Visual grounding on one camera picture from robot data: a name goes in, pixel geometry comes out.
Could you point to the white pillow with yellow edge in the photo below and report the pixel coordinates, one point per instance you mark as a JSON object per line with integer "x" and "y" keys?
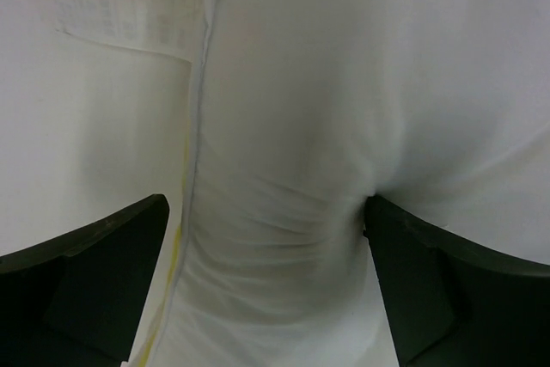
{"x": 267, "y": 124}

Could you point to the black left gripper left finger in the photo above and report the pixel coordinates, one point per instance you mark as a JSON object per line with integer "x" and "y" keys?
{"x": 77, "y": 299}

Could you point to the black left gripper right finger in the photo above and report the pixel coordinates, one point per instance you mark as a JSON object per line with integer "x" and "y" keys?
{"x": 452, "y": 302}

